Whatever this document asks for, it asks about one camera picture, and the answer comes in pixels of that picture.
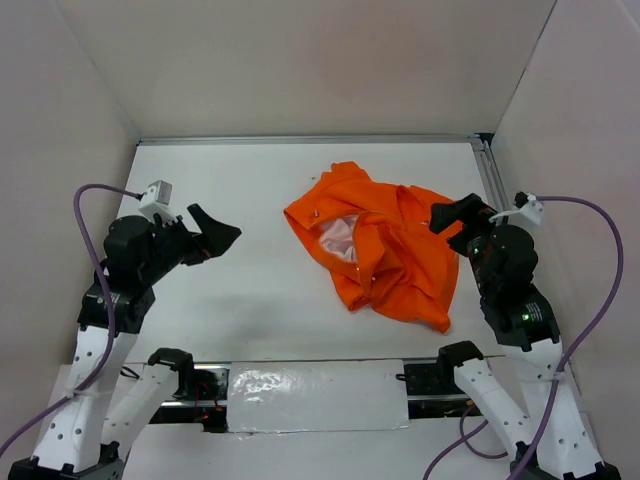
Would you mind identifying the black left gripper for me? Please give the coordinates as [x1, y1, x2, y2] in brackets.
[141, 202, 241, 282]

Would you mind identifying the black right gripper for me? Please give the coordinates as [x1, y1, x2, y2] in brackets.
[428, 190, 500, 293]

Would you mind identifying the orange jacket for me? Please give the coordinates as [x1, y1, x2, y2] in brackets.
[284, 162, 459, 333]

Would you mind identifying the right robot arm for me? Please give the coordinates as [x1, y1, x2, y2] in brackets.
[429, 192, 624, 479]

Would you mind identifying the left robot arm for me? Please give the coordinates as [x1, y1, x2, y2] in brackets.
[8, 204, 241, 479]

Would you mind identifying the white taped cover sheet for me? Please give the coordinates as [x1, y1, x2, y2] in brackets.
[227, 360, 409, 433]

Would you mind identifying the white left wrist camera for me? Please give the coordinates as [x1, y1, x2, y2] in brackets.
[138, 180, 175, 224]

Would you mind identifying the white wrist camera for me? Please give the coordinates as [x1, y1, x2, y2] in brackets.
[514, 191, 544, 226]
[138, 180, 175, 224]

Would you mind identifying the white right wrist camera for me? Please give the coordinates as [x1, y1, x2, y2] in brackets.
[514, 191, 544, 226]

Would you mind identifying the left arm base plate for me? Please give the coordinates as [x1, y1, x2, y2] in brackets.
[149, 364, 230, 433]

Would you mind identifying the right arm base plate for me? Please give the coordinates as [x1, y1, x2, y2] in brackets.
[395, 360, 471, 420]

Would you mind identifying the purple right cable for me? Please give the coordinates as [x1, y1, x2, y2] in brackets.
[423, 195, 625, 480]

